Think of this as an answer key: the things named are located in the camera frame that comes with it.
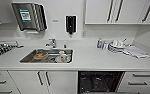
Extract white dish towel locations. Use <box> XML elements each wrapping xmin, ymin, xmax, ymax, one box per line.
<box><xmin>123</xmin><ymin>45</ymin><xmax>150</xmax><ymax>60</ymax></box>

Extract white under-sink cabinet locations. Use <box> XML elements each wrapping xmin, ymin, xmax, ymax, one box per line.
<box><xmin>7</xmin><ymin>70</ymin><xmax>79</xmax><ymax>94</ymax></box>

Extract white cup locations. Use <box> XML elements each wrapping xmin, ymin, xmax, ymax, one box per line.
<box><xmin>55</xmin><ymin>50</ymin><xmax>71</xmax><ymax>64</ymax></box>

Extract small wall label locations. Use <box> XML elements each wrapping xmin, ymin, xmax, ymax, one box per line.
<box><xmin>52</xmin><ymin>19</ymin><xmax>60</xmax><ymax>24</ymax></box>

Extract white wall cabinet three doors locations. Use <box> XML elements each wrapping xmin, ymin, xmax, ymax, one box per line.
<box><xmin>83</xmin><ymin>0</ymin><xmax>150</xmax><ymax>25</ymax></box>

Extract orange bowl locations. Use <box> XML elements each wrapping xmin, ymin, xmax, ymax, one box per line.
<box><xmin>33</xmin><ymin>51</ymin><xmax>47</xmax><ymax>61</ymax></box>

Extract black soap dispenser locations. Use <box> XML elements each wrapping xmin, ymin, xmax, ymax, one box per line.
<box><xmin>64</xmin><ymin>14</ymin><xmax>78</xmax><ymax>37</ymax></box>

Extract white wall outlet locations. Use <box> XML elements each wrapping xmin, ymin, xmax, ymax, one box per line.
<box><xmin>81</xmin><ymin>30</ymin><xmax>87</xmax><ymax>38</ymax></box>

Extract steel paper towel dispenser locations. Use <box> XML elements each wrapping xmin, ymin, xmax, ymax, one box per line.
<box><xmin>11</xmin><ymin>2</ymin><xmax>49</xmax><ymax>34</ymax></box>

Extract chrome faucet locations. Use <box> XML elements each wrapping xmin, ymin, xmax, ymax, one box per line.
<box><xmin>45</xmin><ymin>37</ymin><xmax>59</xmax><ymax>50</ymax></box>

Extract stainless steel dishwasher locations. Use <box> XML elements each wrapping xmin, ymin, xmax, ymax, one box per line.
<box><xmin>77</xmin><ymin>70</ymin><xmax>127</xmax><ymax>94</ymax></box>

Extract blue dish soap bottle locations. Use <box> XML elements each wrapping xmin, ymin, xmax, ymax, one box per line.
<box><xmin>96</xmin><ymin>37</ymin><xmax>103</xmax><ymax>50</ymax></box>

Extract steel kitchen sink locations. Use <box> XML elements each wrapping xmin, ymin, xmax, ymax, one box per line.
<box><xmin>18</xmin><ymin>48</ymin><xmax>75</xmax><ymax>65</ymax></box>

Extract small white bottle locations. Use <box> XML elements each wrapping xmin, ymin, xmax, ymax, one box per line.
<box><xmin>102</xmin><ymin>40</ymin><xmax>109</xmax><ymax>51</ymax></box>

